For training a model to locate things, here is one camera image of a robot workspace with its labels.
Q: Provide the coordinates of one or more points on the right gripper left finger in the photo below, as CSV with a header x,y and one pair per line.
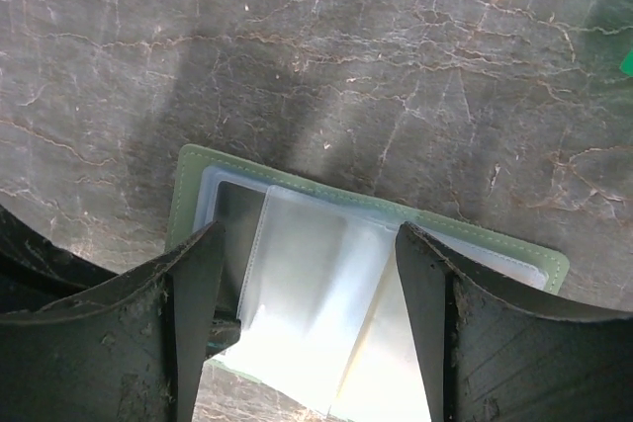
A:
x,y
129,349

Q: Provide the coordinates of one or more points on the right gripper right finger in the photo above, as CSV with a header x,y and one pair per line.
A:
x,y
490,348

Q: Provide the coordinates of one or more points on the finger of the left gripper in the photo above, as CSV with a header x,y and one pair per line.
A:
x,y
35,272

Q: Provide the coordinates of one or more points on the light green card holder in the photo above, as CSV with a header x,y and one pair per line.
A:
x,y
311,275

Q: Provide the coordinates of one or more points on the left green bin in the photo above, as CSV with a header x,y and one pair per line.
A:
x,y
626,66

